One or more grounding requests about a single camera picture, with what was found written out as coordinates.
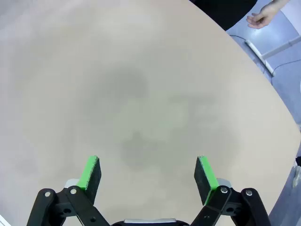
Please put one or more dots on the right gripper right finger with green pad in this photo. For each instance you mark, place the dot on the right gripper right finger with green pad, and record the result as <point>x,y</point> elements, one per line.
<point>205,181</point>

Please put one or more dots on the person's left hand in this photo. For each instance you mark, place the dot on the person's left hand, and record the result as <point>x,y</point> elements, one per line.
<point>259,20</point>

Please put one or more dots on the white power strip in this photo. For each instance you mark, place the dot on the white power strip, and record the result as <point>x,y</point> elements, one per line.
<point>256,53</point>

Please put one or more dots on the person's left forearm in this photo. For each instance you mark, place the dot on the person's left forearm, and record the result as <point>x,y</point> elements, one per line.
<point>275,4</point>

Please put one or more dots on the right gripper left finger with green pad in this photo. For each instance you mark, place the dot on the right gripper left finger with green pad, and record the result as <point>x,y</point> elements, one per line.
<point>91,179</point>

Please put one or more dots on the person in black t-shirt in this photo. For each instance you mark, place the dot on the person in black t-shirt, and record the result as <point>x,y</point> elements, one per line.
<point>223,11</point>

